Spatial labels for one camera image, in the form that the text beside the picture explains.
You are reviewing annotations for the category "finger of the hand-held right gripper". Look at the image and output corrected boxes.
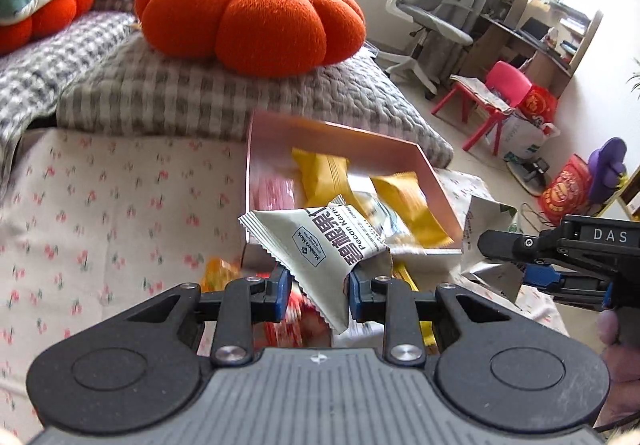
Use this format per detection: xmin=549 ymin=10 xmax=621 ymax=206
xmin=477 ymin=230 xmax=552 ymax=267
xmin=520 ymin=264 xmax=610 ymax=310

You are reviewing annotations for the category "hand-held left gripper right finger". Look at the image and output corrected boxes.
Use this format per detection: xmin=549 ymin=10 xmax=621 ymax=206
xmin=347 ymin=270 xmax=521 ymax=367

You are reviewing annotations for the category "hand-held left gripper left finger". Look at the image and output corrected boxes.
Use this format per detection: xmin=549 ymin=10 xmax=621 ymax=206
xmin=120 ymin=265 xmax=292 ymax=367

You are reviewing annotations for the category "white leaf print packet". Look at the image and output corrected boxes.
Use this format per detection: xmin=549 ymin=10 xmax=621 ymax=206
xmin=459 ymin=195 xmax=526 ymax=311

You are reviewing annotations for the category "red white candy packet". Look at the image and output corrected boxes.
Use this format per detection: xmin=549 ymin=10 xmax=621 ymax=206
xmin=252 ymin=285 xmax=333 ymax=361

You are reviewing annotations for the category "white nut snack packet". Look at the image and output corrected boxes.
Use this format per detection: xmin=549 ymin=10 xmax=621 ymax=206
xmin=239 ymin=195 xmax=392 ymax=336

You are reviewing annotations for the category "pink white cardboard box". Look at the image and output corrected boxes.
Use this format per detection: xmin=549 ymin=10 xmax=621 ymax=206
xmin=242 ymin=108 xmax=463 ymax=267

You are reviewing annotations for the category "person's right hand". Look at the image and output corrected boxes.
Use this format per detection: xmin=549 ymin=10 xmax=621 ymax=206
xmin=597 ymin=310 xmax=640 ymax=428

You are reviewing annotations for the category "orange snack packet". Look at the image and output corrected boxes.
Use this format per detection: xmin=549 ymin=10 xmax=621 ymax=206
xmin=200 ymin=257 xmax=243 ymax=291

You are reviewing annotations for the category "red yellow printed bag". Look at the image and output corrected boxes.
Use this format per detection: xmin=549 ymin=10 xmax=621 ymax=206
xmin=539 ymin=154 xmax=594 ymax=226

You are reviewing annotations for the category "clear cracker packet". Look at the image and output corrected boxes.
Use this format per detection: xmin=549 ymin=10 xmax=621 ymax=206
xmin=345 ymin=190 xmax=403 ymax=246

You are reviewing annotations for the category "purple plush toy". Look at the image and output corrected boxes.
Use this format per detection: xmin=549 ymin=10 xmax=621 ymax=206
xmin=587 ymin=138 xmax=629 ymax=206

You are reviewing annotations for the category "pink wafer packet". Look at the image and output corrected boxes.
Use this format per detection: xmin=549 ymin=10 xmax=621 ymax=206
xmin=250 ymin=175 xmax=296 ymax=211

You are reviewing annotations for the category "large yellow snack packet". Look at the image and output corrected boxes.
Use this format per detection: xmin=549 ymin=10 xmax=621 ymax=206
xmin=370 ymin=172 xmax=454 ymax=248

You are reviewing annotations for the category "white shopping bag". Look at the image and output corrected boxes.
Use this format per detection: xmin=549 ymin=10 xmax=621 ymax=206
xmin=492 ymin=118 xmax=562 ymax=161

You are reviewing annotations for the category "red gift bag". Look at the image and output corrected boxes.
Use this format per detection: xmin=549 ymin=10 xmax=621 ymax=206
xmin=517 ymin=85 xmax=559 ymax=127

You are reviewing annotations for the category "patterned paper sheet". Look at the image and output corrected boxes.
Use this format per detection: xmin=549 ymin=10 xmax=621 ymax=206
xmin=450 ymin=74 xmax=516 ymax=115

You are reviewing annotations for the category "pink plastic child chair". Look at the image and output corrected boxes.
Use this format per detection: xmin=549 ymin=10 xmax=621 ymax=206
xmin=431 ymin=60 xmax=532 ymax=154

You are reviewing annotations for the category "wooden desk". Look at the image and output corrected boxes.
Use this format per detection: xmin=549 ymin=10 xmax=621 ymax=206
xmin=477 ymin=0 xmax=606 ymax=96

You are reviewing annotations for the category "grey checked pillow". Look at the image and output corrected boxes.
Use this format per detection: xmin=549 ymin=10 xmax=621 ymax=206
xmin=55 ymin=32 xmax=454 ymax=171

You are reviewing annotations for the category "grey office chair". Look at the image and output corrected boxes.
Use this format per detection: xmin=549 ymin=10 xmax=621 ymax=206
xmin=385 ymin=0 xmax=476 ymax=99

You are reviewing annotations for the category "large orange pumpkin cushion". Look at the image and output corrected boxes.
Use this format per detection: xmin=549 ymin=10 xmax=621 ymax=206
xmin=135 ymin=0 xmax=367 ymax=78

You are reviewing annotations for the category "grey checked blanket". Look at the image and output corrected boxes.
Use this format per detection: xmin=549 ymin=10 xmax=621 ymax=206
xmin=0 ymin=10 xmax=138 ymax=176

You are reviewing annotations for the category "small orange pumpkin cushion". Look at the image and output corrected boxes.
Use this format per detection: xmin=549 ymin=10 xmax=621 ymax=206
xmin=0 ymin=0 xmax=96 ymax=56

